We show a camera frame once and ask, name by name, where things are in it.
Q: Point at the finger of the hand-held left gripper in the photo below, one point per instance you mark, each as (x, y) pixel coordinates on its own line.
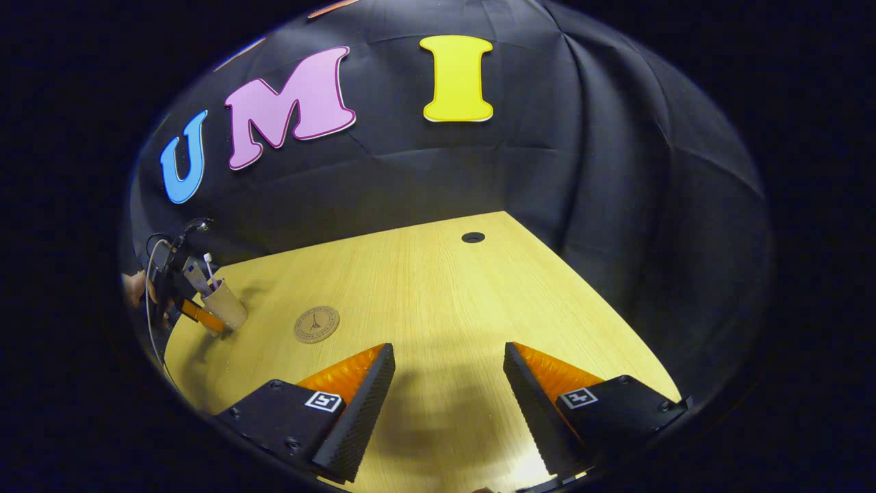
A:
(202, 316)

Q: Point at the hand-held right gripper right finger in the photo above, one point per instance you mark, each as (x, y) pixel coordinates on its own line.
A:
(534, 411)

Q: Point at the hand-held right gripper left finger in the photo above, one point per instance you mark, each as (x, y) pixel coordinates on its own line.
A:
(363, 411)

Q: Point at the white toothpaste tube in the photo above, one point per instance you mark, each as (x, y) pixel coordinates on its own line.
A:
(197, 277)

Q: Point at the beige cup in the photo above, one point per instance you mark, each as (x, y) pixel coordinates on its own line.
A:
(229, 305)

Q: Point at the pink toothbrush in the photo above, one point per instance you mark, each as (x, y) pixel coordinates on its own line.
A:
(209, 267)

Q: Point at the round cork coaster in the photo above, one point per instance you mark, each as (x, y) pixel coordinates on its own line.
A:
(317, 324)

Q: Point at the wooden desktop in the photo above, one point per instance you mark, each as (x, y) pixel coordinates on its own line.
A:
(438, 294)

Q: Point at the black backdrop cloth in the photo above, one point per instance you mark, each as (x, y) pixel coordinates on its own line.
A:
(479, 171)

